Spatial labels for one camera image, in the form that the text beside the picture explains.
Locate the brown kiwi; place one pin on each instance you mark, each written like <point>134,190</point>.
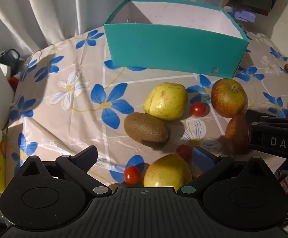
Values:
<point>115,187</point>
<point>146,129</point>

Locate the red apple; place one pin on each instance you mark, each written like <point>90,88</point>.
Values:
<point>228,98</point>

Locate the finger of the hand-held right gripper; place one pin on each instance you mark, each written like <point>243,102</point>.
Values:
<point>252,115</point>

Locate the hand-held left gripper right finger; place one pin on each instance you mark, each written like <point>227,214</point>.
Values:
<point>203,158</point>

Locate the yellow pear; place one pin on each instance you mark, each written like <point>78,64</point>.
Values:
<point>166,172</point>
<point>165,100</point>

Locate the purple paper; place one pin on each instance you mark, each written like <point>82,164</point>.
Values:
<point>244,16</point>

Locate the teal cardboard box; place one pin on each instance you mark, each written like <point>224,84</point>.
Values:
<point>176,49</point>

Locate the white curtain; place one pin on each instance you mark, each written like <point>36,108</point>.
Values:
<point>47,10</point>

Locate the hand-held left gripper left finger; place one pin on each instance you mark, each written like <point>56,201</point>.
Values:
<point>90,155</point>

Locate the floral tablecloth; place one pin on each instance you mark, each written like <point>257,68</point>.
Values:
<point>67,119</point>

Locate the red cherry tomato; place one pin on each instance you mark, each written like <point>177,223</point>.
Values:
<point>183,152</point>
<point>198,109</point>
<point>131,175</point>

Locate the red cap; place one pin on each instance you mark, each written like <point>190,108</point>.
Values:
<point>14,81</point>

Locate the reddish orange fruit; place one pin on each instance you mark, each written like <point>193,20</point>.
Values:
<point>236,132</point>

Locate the dark green jug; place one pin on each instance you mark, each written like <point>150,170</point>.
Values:
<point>10,57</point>

